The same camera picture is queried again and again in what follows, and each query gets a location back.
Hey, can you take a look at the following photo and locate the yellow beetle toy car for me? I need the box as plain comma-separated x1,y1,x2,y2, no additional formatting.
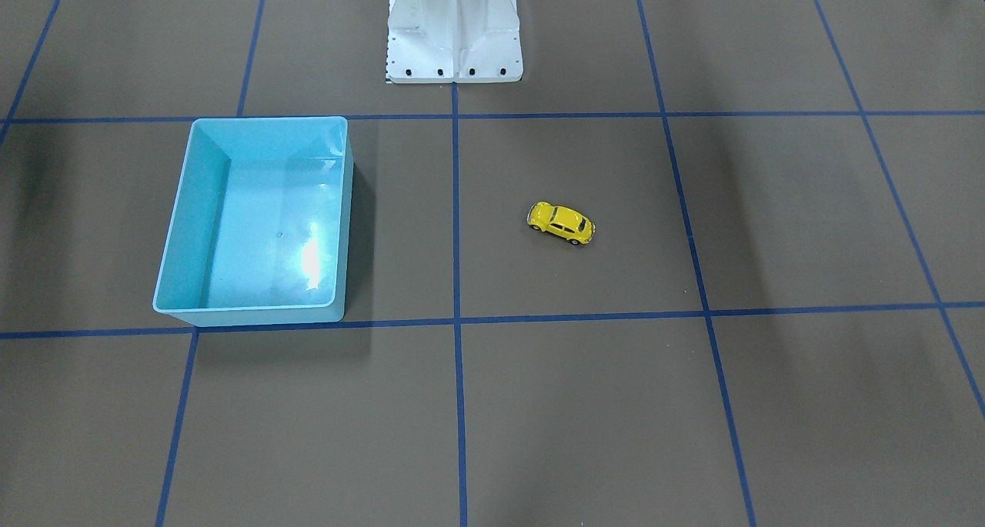
526,201,596,246

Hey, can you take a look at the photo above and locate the light blue plastic bin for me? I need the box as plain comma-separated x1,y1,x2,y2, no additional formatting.
152,116,354,327

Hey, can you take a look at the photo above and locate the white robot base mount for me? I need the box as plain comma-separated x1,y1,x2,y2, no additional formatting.
385,0,524,85

